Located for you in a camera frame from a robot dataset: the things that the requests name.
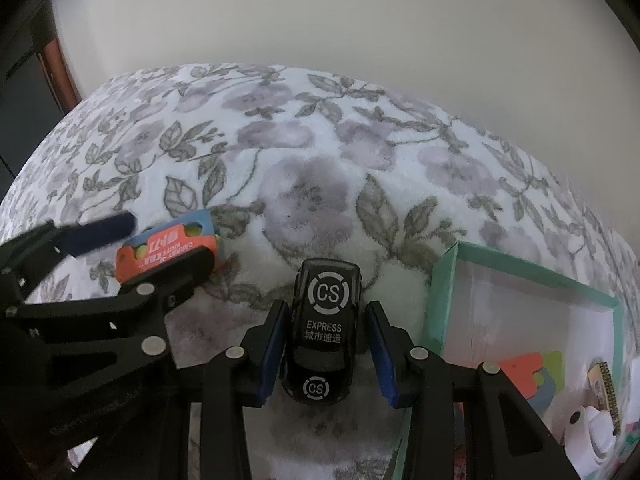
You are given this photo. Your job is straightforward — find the dark cabinet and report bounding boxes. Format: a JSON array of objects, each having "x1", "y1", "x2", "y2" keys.
[{"x1": 0, "y1": 0, "x2": 67, "y2": 197}]

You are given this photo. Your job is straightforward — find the blue and red toy block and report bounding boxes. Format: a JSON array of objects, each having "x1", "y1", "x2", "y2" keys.
[{"x1": 500, "y1": 351, "x2": 566, "y2": 414}]

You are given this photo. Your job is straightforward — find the black toy car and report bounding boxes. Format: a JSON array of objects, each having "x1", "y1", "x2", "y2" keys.
[{"x1": 280, "y1": 258, "x2": 362, "y2": 405}]

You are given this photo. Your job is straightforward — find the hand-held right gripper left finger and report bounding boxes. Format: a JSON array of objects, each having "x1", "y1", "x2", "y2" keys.
[{"x1": 187, "y1": 300, "x2": 291, "y2": 480}]

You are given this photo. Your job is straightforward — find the teal cardboard box tray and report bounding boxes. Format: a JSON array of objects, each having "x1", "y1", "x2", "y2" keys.
[{"x1": 395, "y1": 241, "x2": 626, "y2": 480}]

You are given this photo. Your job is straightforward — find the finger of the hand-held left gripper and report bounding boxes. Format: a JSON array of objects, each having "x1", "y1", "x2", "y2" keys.
[
  {"x1": 10, "y1": 246, "x2": 217, "y2": 362},
  {"x1": 0, "y1": 211, "x2": 139, "y2": 287}
]

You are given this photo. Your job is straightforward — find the brown wooden frame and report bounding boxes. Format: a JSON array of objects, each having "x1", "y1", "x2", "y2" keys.
[{"x1": 40, "y1": 40, "x2": 84, "y2": 111}]

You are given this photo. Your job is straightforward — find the white plastic toy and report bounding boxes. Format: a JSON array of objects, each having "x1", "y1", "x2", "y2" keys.
[{"x1": 562, "y1": 405, "x2": 621, "y2": 476}]

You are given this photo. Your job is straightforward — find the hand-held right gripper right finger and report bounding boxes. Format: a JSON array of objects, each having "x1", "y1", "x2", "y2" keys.
[{"x1": 365, "y1": 301, "x2": 577, "y2": 480}]

